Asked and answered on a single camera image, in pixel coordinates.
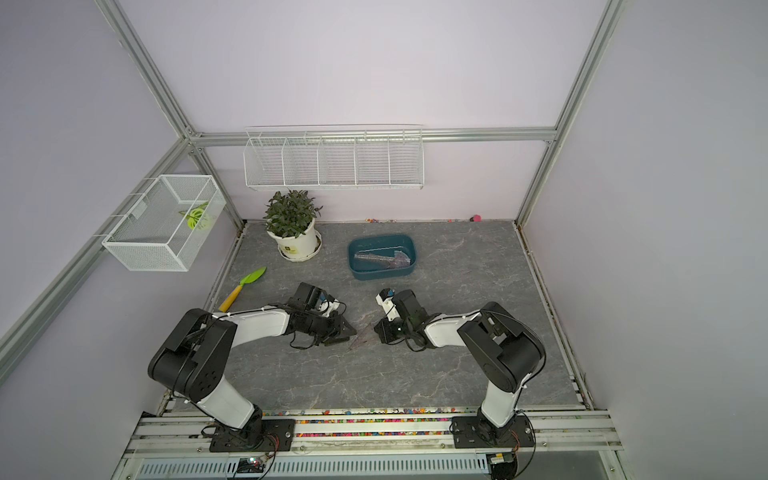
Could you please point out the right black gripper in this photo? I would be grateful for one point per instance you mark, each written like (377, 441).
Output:
(383, 330)

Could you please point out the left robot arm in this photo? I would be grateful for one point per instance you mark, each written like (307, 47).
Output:
(192, 360)

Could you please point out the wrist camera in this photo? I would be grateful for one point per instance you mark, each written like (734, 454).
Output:
(327, 305)
(385, 299)

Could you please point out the green yellow toy shovel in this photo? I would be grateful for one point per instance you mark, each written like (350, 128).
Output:
(248, 279)

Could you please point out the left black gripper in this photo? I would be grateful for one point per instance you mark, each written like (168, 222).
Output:
(335, 330)

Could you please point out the pink small triangle ruler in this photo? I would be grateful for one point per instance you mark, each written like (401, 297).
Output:
(366, 338)

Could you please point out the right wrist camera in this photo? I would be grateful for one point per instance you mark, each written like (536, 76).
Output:
(385, 299)

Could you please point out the blue protractor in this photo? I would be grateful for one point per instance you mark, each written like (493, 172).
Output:
(400, 260)

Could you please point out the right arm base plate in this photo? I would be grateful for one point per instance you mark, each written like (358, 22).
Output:
(478, 432)

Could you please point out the clear straight ruler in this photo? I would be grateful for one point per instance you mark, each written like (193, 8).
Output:
(372, 258)

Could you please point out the aluminium rail front frame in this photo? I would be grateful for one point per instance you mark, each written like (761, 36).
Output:
(378, 442)

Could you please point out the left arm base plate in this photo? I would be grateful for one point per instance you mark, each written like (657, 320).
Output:
(257, 436)

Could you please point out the teal plastic storage box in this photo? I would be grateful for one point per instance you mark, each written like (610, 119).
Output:
(383, 245)

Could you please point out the white wire wall shelf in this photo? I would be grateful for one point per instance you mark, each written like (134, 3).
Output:
(334, 157)

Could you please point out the white wire side basket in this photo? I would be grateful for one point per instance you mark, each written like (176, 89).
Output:
(152, 236)

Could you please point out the potted green plant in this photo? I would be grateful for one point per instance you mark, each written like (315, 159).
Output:
(290, 220)

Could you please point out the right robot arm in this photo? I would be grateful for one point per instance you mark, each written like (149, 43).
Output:
(507, 351)

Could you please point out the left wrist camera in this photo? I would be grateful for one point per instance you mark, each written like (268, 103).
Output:
(327, 305)

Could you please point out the green toy in basket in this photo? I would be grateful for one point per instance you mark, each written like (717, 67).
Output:
(197, 217)

